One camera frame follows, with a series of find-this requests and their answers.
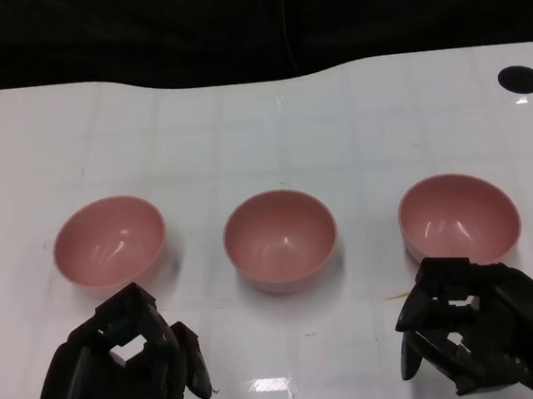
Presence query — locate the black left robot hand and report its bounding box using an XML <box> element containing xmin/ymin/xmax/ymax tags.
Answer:
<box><xmin>22</xmin><ymin>274</ymin><xmax>222</xmax><ymax>399</ymax></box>

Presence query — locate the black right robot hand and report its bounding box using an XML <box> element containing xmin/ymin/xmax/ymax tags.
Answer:
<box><xmin>386</xmin><ymin>245</ymin><xmax>533</xmax><ymax>399</ymax></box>

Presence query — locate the pink bowl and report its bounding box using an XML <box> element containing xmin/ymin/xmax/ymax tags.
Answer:
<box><xmin>46</xmin><ymin>190</ymin><xmax>172</xmax><ymax>295</ymax></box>
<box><xmin>394</xmin><ymin>167</ymin><xmax>525</xmax><ymax>275</ymax></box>
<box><xmin>218</xmin><ymin>183</ymin><xmax>344</xmax><ymax>300</ymax></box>

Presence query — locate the black backdrop cloth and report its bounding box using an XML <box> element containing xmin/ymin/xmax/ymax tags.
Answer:
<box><xmin>0</xmin><ymin>0</ymin><xmax>533</xmax><ymax>109</ymax></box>

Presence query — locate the thin black hanging cable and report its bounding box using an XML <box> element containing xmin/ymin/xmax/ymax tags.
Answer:
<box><xmin>278</xmin><ymin>0</ymin><xmax>303</xmax><ymax>77</ymax></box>

